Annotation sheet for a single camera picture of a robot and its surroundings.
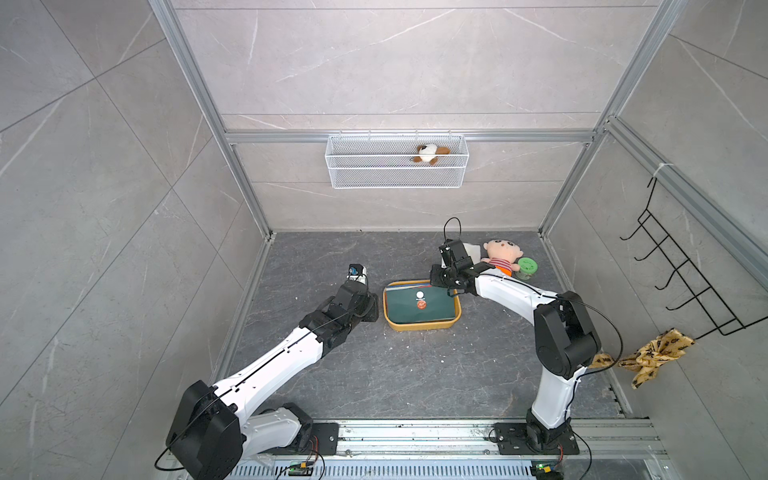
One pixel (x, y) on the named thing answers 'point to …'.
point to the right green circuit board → (545, 470)
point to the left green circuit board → (301, 468)
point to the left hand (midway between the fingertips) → (373, 292)
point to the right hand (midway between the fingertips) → (434, 274)
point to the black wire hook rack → (642, 225)
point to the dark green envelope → (418, 303)
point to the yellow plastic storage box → (420, 326)
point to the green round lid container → (527, 267)
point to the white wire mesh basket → (392, 162)
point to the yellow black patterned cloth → (665, 346)
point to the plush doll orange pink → (502, 254)
